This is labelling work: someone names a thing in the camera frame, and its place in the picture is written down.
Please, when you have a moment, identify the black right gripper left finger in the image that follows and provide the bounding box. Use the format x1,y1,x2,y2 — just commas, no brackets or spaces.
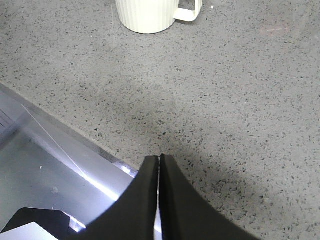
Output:
69,156,159,240

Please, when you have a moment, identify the cream HOME mug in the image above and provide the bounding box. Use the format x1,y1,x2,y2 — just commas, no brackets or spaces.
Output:
115,0,202,34

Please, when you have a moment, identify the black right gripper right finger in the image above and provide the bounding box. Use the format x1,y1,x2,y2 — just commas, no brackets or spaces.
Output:
159,154,256,240

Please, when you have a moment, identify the metal table edge frame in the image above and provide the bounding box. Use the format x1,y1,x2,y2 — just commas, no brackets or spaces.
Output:
0,82,163,240

